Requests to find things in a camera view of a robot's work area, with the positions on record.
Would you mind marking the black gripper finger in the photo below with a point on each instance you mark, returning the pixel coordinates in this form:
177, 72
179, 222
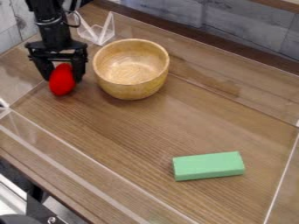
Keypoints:
78, 63
45, 67

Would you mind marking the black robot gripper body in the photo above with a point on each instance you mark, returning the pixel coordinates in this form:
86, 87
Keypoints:
57, 46

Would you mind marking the red plush strawberry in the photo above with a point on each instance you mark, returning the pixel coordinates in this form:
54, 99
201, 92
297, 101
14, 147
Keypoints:
62, 82

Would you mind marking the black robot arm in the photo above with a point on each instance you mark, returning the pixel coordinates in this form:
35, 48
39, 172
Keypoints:
49, 9

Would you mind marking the clear acrylic triangular stand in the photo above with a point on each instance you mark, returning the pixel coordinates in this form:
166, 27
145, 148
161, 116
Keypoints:
95, 33

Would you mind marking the wooden bowl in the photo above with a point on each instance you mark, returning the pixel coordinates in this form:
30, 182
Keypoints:
131, 67

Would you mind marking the green foam block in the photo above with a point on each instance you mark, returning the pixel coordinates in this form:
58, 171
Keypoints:
207, 166

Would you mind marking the clear acrylic tray wall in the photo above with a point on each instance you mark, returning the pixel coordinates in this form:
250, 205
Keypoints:
101, 195

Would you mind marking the black metal bracket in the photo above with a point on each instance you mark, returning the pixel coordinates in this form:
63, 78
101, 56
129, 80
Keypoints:
39, 212

